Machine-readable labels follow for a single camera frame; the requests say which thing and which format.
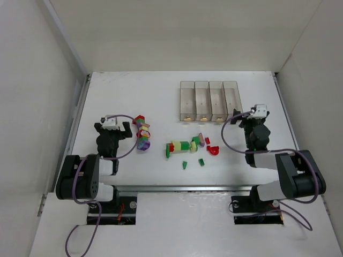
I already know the multicolour lego stack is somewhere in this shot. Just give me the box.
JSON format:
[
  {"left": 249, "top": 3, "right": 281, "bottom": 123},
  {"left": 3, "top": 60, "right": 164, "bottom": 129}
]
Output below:
[{"left": 132, "top": 115, "right": 151, "bottom": 151}]

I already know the green yellow lego assembly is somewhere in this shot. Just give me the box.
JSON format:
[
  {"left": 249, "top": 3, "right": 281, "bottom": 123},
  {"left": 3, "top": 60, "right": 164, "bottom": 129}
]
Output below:
[{"left": 166, "top": 141, "right": 190, "bottom": 158}]

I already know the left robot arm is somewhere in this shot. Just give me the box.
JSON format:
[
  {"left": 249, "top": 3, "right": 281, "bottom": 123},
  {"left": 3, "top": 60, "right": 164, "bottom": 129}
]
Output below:
[{"left": 55, "top": 118, "right": 132, "bottom": 202}]

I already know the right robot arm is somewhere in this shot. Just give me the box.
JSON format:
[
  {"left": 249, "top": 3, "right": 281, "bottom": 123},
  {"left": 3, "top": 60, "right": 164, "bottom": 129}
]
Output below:
[{"left": 229, "top": 105, "right": 326, "bottom": 202}]

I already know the clear bin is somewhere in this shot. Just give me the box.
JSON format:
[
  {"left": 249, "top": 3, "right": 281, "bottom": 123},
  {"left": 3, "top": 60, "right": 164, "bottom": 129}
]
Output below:
[
  {"left": 195, "top": 81, "right": 212, "bottom": 122},
  {"left": 223, "top": 81, "right": 243, "bottom": 119},
  {"left": 209, "top": 81, "right": 228, "bottom": 122},
  {"left": 180, "top": 81, "right": 196, "bottom": 122}
]

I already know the red round lego piece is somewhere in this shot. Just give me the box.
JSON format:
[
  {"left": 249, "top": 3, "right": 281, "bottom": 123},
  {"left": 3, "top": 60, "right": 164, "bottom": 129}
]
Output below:
[{"left": 206, "top": 145, "right": 220, "bottom": 156}]

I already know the green purple yellow lego cluster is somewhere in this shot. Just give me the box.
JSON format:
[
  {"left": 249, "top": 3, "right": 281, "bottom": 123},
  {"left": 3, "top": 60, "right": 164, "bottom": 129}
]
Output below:
[{"left": 190, "top": 133, "right": 205, "bottom": 152}]

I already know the small green lego right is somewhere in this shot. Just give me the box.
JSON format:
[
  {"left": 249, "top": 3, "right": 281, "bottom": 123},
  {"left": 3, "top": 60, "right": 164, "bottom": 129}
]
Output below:
[{"left": 198, "top": 158, "right": 205, "bottom": 167}]

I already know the small green lego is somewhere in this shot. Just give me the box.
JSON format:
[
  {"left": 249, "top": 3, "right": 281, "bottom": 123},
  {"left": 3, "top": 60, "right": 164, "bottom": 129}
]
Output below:
[
  {"left": 198, "top": 158, "right": 205, "bottom": 167},
  {"left": 182, "top": 161, "right": 188, "bottom": 170}
]

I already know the small green lego left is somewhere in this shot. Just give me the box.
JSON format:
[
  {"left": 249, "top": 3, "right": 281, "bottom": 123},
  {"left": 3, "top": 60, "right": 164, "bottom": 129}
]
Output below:
[{"left": 182, "top": 161, "right": 188, "bottom": 170}]

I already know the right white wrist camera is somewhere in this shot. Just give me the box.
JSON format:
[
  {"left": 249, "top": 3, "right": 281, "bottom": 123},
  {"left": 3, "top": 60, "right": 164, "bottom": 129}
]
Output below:
[{"left": 247, "top": 104, "right": 268, "bottom": 119}]

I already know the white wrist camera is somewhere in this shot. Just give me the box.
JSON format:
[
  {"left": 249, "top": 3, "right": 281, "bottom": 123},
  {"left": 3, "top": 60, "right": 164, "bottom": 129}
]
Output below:
[
  {"left": 247, "top": 104, "right": 268, "bottom": 119},
  {"left": 100, "top": 116, "right": 120, "bottom": 131}
]

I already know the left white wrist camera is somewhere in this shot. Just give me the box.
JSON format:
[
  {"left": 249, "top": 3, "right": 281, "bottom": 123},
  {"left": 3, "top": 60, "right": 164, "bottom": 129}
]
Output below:
[{"left": 100, "top": 116, "right": 120, "bottom": 131}]

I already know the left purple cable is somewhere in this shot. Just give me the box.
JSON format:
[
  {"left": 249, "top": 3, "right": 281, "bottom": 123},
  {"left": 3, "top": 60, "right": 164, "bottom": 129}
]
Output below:
[{"left": 65, "top": 114, "right": 142, "bottom": 257}]

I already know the purple cable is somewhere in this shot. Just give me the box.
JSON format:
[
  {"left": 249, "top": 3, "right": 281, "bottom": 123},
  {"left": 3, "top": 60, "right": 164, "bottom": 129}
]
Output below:
[
  {"left": 221, "top": 108, "right": 321, "bottom": 232},
  {"left": 65, "top": 114, "right": 142, "bottom": 257}
]

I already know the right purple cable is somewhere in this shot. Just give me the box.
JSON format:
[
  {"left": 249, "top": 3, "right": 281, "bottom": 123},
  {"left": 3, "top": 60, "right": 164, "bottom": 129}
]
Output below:
[{"left": 221, "top": 108, "right": 321, "bottom": 232}]

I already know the aluminium rail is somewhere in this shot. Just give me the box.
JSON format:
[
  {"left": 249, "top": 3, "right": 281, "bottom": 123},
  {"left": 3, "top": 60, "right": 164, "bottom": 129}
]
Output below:
[{"left": 116, "top": 185, "right": 251, "bottom": 193}]

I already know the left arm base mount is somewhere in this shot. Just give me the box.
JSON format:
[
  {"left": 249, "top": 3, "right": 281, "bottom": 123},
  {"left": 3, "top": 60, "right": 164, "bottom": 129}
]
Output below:
[{"left": 99, "top": 196, "right": 137, "bottom": 225}]

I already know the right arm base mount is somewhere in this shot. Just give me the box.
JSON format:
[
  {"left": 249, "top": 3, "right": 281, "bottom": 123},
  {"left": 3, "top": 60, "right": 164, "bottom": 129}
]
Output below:
[{"left": 229, "top": 195, "right": 284, "bottom": 225}]

